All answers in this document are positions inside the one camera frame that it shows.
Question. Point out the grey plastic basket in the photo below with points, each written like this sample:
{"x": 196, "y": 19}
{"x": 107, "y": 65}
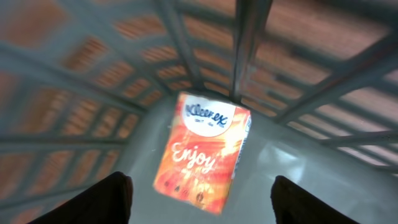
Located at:
{"x": 89, "y": 88}

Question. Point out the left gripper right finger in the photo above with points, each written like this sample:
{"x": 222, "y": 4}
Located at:
{"x": 294, "y": 205}

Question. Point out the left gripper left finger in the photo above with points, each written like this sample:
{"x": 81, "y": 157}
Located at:
{"x": 108, "y": 201}

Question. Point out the orange Kleenex tissue pack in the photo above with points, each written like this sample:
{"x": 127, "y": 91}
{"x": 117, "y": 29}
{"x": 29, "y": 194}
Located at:
{"x": 203, "y": 151}

